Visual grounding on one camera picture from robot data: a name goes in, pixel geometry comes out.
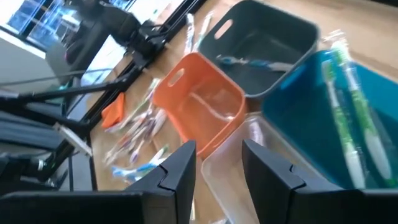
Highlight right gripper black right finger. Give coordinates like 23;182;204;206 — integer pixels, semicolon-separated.
242;139;398;224

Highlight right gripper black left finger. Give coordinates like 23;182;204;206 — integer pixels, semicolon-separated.
0;140;197;224

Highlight clear plastic bin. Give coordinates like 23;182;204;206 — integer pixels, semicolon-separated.
200;113;343;224

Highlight orange cloth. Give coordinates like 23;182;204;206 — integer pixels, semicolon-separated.
100;92;127;130

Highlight teal plastic bin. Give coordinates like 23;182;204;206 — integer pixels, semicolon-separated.
261;49;398;190

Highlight orange plastic bin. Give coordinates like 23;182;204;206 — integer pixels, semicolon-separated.
151;52;248;161

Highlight dark grey plastic bin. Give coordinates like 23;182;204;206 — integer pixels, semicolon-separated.
197;0;321;99

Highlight white wrapped toothbrush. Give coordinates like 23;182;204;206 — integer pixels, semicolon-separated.
185;12;196;56

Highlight black aluminium table frame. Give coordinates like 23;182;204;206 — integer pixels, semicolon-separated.
0;0;209;200

